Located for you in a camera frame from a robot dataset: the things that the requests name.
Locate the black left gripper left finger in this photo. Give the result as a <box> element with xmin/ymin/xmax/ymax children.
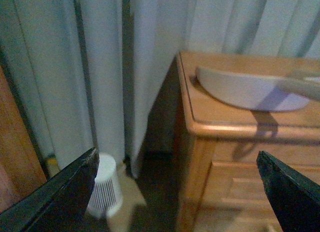
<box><xmin>0</xmin><ymin>148</ymin><xmax>100</xmax><ymax>231</ymax></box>

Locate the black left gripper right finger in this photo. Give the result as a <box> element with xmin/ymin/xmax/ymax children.
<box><xmin>256</xmin><ymin>151</ymin><xmax>320</xmax><ymax>231</ymax></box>

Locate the grey hand brush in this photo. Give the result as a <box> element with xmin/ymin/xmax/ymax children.
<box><xmin>277</xmin><ymin>70</ymin><xmax>320</xmax><ymax>102</ymax></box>

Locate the light grey curtain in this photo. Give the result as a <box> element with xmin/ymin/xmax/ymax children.
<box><xmin>0</xmin><ymin>0</ymin><xmax>320</xmax><ymax>177</ymax></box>

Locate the wooden board at left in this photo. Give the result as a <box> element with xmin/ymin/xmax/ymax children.
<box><xmin>0</xmin><ymin>71</ymin><xmax>47</xmax><ymax>211</ymax></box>

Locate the wooden nightstand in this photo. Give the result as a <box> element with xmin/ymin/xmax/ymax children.
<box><xmin>174</xmin><ymin>52</ymin><xmax>320</xmax><ymax>231</ymax></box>

